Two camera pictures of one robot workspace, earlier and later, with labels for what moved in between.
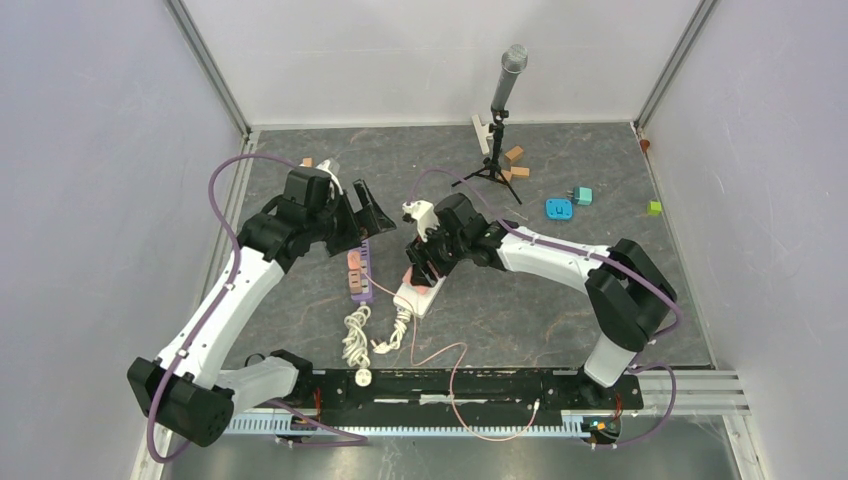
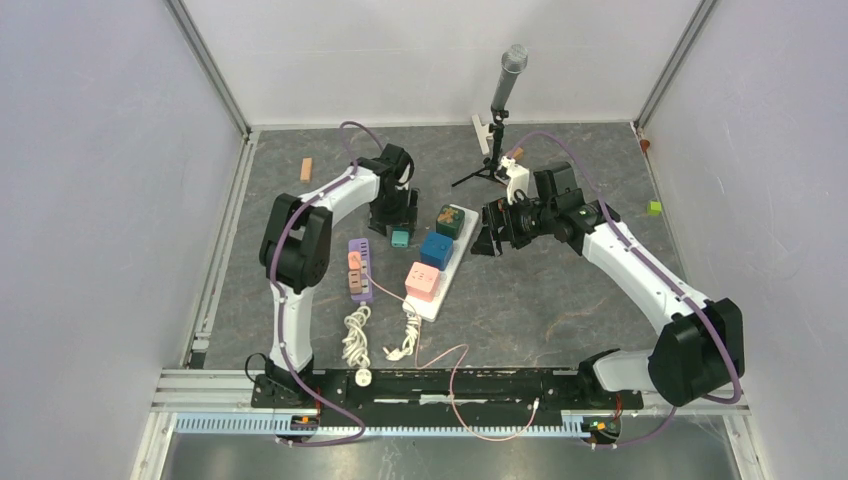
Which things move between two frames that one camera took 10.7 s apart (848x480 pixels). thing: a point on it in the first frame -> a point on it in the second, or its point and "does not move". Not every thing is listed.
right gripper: (421, 254) -> (498, 214)
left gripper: (371, 221) -> (407, 217)
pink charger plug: (353, 260) does not move
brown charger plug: (354, 280) does not move
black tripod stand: (491, 167) does not move
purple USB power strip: (365, 267) does not move
